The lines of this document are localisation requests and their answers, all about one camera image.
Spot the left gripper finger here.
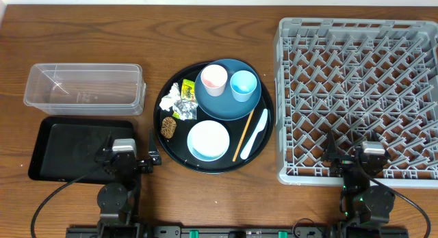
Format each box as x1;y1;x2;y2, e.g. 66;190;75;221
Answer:
148;129;162;166
102;133;112;153

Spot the brown walnut cookie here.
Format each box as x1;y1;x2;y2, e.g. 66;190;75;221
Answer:
160;117;177;139

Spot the yellow foil snack wrapper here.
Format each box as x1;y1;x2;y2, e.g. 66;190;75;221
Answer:
172;79;198;120

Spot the light blue bowl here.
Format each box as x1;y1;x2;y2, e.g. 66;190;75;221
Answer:
187;120;231;162

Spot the white tissue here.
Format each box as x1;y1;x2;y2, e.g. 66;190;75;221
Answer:
159;83;181;111

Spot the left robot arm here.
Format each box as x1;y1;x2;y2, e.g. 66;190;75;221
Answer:
94;130;162;238

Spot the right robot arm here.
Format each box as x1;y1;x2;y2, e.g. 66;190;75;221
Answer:
321;131;395;237

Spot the grey plastic dishwasher rack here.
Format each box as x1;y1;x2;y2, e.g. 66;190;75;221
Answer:
273;18;437;189

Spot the black rectangular tray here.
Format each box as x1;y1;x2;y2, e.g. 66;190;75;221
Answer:
28;116;134;182

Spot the round black serving tray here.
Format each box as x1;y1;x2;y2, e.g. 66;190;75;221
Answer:
153;62;275;174

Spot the clear plastic bin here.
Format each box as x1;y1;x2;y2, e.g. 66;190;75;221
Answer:
23;63;146;116

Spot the white plastic knife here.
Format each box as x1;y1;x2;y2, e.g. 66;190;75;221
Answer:
240;109;268;160

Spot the dark blue plate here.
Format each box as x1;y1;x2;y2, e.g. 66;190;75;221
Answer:
194;59;261;120

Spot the wooden chopstick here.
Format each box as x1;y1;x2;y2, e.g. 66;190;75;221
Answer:
232;109;254;162

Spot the pink plastic cup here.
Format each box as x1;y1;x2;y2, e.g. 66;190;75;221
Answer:
201;64;228;96

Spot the light blue plastic cup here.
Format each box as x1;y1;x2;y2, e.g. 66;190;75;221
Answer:
230;70;257;103

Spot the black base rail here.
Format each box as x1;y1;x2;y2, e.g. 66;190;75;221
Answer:
66;225;410;238

